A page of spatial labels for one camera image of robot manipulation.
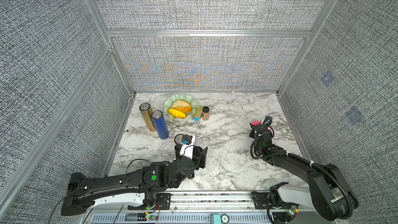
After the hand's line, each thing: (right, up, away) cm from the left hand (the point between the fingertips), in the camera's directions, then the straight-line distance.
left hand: (202, 146), depth 67 cm
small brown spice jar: (+3, +13, +31) cm, 34 cm away
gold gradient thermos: (-30, +16, +17) cm, 38 cm away
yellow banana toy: (-16, +13, +34) cm, 40 cm away
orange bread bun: (-12, +17, +37) cm, 42 cm away
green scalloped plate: (-22, +21, +40) cm, 50 cm away
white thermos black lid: (-2, -18, +15) cm, 24 cm away
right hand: (+33, +8, +21) cm, 40 cm away
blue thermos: (-22, +11, +13) cm, 28 cm away
